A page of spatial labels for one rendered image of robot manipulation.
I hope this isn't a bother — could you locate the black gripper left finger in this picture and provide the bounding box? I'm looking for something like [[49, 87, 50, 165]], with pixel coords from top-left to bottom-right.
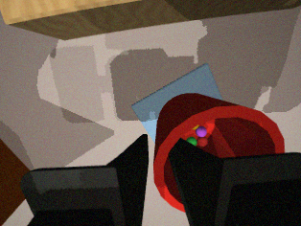
[[20, 134, 149, 226]]

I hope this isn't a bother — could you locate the red marble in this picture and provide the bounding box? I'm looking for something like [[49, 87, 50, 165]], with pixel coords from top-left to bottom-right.
[[197, 137, 208, 147]]

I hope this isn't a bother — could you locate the tan wooden flat bar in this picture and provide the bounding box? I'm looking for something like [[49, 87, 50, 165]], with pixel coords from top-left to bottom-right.
[[0, 0, 301, 40]]

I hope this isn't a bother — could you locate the purple marble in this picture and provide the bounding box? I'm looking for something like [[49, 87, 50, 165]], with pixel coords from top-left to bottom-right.
[[196, 126, 207, 137]]

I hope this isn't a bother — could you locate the red cup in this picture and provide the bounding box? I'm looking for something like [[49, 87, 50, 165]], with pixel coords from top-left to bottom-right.
[[153, 93, 285, 213]]

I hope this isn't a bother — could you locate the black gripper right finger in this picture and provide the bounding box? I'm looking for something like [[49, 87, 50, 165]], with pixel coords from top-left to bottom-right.
[[169, 138, 301, 226]]

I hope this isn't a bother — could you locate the green marble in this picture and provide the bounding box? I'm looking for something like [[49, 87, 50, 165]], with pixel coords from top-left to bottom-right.
[[186, 137, 197, 146]]

